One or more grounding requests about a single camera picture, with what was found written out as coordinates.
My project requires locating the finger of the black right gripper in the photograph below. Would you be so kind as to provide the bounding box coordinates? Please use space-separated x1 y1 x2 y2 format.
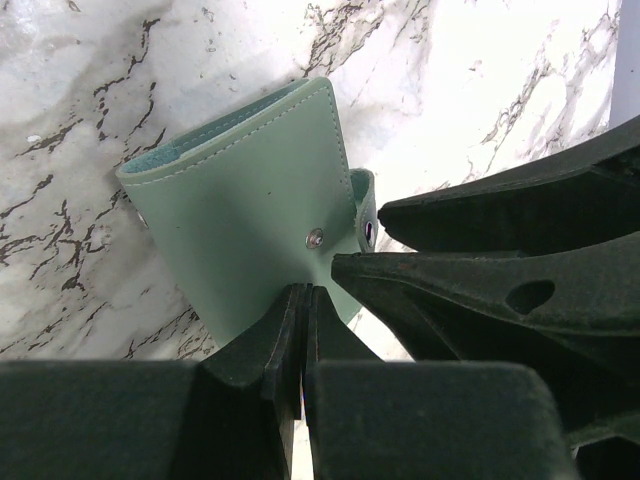
378 118 639 256
331 234 639 440

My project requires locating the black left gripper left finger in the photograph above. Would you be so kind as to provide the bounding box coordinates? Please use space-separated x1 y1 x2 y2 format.
1 285 306 479

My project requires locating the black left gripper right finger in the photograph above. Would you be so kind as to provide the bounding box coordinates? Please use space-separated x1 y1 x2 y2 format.
303 287 575 479

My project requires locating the green leather card holder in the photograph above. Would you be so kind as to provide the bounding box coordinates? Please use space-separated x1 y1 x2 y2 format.
117 77 378 346

